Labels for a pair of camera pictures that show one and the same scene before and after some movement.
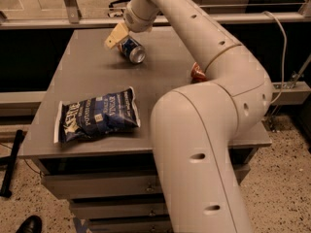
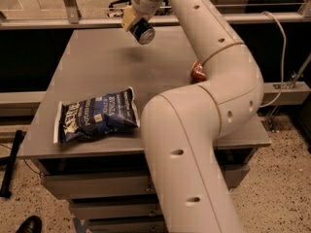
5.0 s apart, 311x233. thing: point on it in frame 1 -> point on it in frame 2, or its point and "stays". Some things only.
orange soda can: x=197 y=75 stays
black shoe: x=30 y=224 stays
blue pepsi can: x=132 y=49 -> x=142 y=30
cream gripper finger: x=119 y=33 -> x=128 y=17
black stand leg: x=10 y=162 stays
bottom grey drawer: x=158 y=225 stays
